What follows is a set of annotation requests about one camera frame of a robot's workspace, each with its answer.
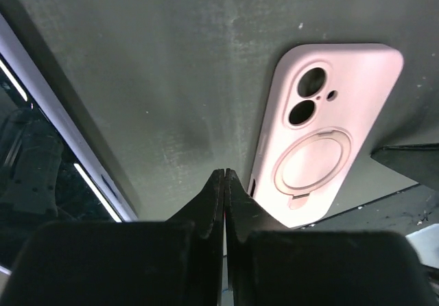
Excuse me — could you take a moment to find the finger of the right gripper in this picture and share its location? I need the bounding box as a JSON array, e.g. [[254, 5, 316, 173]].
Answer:
[[370, 143, 438, 186]]

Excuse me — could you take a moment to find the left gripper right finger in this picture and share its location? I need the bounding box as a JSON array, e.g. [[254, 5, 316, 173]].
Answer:
[[224, 169, 438, 305]]

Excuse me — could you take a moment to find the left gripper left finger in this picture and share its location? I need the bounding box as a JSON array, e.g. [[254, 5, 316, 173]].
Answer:
[[6, 169, 225, 305]]

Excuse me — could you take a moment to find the pink phone case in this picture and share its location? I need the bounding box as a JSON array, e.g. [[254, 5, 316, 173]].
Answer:
[[248, 43, 404, 228]]

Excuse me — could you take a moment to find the blue smartphone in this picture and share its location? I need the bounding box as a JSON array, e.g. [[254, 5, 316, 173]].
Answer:
[[1, 59, 120, 273]]

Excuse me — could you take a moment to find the lavender phone case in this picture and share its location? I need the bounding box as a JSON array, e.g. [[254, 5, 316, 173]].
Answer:
[[1, 17, 138, 222]]

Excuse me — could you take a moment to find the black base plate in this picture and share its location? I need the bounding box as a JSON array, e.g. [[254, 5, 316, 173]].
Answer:
[[301, 185, 438, 235]]

